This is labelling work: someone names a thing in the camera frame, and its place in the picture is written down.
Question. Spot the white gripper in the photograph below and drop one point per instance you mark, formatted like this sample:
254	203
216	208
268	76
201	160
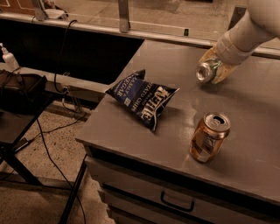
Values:
230	50

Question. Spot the green soda can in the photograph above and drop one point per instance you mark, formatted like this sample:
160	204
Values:
207	70

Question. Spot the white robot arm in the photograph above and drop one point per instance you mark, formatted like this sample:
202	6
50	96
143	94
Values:
260	23

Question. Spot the orange soda can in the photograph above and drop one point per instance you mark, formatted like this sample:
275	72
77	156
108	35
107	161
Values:
212	130

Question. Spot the blue kettle chips bag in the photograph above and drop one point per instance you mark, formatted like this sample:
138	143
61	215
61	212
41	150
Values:
145	100

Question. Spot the grey drawer cabinet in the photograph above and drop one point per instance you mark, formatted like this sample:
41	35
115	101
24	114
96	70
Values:
140	193

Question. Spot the black bag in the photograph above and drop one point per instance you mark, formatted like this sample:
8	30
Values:
20	93

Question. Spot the white spray bottle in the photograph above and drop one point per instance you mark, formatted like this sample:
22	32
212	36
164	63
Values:
9	58

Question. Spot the black side table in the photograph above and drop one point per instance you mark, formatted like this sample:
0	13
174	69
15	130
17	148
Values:
12	128

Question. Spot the metal railing post right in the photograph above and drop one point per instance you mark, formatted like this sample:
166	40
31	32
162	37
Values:
238	13

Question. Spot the metal railing post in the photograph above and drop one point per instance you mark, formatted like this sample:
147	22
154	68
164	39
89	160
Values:
238	13
124	20

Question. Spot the metal railing post middle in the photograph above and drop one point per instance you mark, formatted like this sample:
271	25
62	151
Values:
124	20

